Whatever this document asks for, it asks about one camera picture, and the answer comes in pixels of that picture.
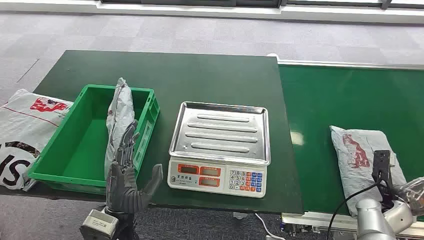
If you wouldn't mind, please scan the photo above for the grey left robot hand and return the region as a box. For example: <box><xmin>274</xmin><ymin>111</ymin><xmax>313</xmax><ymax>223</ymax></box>
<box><xmin>105</xmin><ymin>119</ymin><xmax>164</xmax><ymax>215</ymax></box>

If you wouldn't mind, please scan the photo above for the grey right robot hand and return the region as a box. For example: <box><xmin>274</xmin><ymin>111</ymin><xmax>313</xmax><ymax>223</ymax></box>
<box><xmin>395</xmin><ymin>177</ymin><xmax>424</xmax><ymax>217</ymax></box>

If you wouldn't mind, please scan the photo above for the grey package with red print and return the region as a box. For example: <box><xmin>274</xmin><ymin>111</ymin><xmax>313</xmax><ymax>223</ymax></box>
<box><xmin>329</xmin><ymin>125</ymin><xmax>408</xmax><ymax>217</ymax></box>

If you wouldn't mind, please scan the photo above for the slim crumpled grey package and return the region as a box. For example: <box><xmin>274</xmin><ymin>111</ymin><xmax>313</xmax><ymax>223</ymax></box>
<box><xmin>104</xmin><ymin>77</ymin><xmax>136</xmax><ymax>180</ymax></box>

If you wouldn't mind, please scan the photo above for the green conveyor belt machine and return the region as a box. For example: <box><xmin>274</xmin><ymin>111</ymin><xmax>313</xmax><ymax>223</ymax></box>
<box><xmin>277</xmin><ymin>59</ymin><xmax>424</xmax><ymax>240</ymax></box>

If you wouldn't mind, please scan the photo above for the green plastic crate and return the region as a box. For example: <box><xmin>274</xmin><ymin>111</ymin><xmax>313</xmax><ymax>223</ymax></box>
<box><xmin>28</xmin><ymin>84</ymin><xmax>161</xmax><ymax>196</ymax></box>

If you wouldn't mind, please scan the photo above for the large white printed bag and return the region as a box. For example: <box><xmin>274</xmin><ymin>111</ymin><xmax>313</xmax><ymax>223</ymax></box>
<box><xmin>0</xmin><ymin>88</ymin><xmax>74</xmax><ymax>192</ymax></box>

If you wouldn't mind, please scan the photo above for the white electronic scale steel tray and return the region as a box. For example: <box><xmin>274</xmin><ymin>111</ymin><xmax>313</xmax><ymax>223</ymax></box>
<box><xmin>167</xmin><ymin>101</ymin><xmax>272</xmax><ymax>199</ymax></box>

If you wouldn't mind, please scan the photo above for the white window ledge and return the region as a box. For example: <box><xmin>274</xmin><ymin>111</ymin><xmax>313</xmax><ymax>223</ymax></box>
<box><xmin>0</xmin><ymin>0</ymin><xmax>424</xmax><ymax>25</ymax></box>

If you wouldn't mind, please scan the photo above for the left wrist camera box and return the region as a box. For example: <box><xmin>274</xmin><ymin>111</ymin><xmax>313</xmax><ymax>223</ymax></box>
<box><xmin>79</xmin><ymin>209</ymin><xmax>120</xmax><ymax>240</ymax></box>

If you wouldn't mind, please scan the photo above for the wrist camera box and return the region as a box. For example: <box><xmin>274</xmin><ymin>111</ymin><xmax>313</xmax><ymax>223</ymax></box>
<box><xmin>371</xmin><ymin>149</ymin><xmax>396</xmax><ymax>200</ymax></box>
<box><xmin>79</xmin><ymin>209</ymin><xmax>120</xmax><ymax>240</ymax></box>

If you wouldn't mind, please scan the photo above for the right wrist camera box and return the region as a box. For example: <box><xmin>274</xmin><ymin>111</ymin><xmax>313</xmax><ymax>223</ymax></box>
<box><xmin>371</xmin><ymin>149</ymin><xmax>396</xmax><ymax>200</ymax></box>

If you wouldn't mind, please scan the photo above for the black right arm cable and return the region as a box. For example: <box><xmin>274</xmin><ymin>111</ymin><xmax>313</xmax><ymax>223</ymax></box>
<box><xmin>326</xmin><ymin>181</ymin><xmax>382</xmax><ymax>240</ymax></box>

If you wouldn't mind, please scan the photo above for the white power cable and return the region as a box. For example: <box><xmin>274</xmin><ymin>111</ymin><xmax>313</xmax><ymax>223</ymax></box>
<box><xmin>254</xmin><ymin>213</ymin><xmax>286</xmax><ymax>240</ymax></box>

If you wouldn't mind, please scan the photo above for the dark window frame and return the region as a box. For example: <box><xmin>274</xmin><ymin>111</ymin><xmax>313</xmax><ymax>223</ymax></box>
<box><xmin>98</xmin><ymin>0</ymin><xmax>424</xmax><ymax>10</ymax></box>

